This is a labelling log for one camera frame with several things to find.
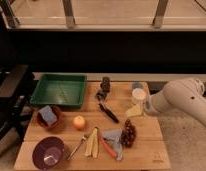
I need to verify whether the white cup with blue lid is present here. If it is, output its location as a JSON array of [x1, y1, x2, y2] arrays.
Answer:
[[132, 82, 146, 104]]

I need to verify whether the dark red grape bunch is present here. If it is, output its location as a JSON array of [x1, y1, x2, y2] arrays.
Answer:
[[120, 119, 137, 148]]

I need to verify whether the wooden board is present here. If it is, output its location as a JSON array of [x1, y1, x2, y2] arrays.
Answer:
[[14, 82, 171, 171]]

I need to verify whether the black chair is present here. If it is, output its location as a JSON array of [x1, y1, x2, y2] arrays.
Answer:
[[0, 65, 34, 141]]

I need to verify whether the dark pepper grinder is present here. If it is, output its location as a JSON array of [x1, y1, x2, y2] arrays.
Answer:
[[96, 77, 110, 100]]

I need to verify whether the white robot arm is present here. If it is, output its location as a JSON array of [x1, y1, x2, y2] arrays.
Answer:
[[126, 78, 206, 127]]

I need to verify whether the purple bowl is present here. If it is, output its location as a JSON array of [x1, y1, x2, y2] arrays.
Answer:
[[32, 136, 65, 170]]

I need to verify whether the black handled utensil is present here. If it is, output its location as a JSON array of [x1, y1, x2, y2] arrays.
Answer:
[[99, 104, 119, 123]]

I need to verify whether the orange round fruit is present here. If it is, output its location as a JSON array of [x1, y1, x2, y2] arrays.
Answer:
[[73, 116, 86, 130]]

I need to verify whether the orange red pepper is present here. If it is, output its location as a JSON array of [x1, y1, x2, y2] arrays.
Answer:
[[99, 134, 117, 159]]

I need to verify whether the green plastic tray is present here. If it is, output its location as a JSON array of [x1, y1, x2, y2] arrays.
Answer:
[[30, 74, 87, 109]]

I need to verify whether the blue sponge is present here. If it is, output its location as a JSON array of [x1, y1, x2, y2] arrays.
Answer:
[[39, 105, 57, 126]]

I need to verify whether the metal fork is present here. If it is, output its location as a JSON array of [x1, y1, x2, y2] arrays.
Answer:
[[67, 134, 89, 160]]

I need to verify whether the brown ceramic bowl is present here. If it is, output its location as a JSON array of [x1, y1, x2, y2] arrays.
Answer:
[[37, 105, 61, 130]]

